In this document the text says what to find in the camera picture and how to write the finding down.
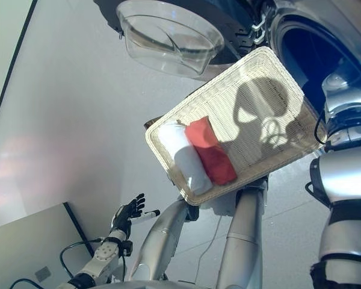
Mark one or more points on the cream wicker basket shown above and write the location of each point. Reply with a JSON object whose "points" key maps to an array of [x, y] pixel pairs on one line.
{"points": [[258, 75]]}

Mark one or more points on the red cloth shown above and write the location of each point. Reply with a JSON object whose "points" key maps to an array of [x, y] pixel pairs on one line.
{"points": [[213, 156]]}

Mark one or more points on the grey front-load washing machine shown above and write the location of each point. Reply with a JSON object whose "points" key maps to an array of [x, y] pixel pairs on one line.
{"points": [[319, 18]]}

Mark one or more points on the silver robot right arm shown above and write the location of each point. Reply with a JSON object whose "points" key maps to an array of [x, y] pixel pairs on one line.
{"points": [[343, 180]]}

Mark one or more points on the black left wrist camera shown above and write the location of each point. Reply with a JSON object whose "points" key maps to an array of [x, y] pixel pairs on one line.
{"points": [[127, 248]]}

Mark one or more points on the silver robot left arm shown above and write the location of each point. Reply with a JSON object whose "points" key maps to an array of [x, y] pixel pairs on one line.
{"points": [[105, 256]]}

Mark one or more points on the silver robot right leg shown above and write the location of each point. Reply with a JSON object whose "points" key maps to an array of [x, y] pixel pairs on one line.
{"points": [[243, 241]]}

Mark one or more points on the white rolled cloth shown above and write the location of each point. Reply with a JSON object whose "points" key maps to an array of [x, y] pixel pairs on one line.
{"points": [[189, 162]]}

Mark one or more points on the white panel with black edge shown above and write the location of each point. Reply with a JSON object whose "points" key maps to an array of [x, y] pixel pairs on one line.
{"points": [[33, 234]]}

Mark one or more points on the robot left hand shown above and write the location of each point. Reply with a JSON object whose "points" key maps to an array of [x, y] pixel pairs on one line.
{"points": [[123, 216]]}

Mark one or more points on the silver robot torso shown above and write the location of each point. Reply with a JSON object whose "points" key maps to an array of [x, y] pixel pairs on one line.
{"points": [[162, 284]]}

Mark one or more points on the round glass washing machine door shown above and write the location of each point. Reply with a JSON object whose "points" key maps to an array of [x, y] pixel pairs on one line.
{"points": [[168, 45]]}

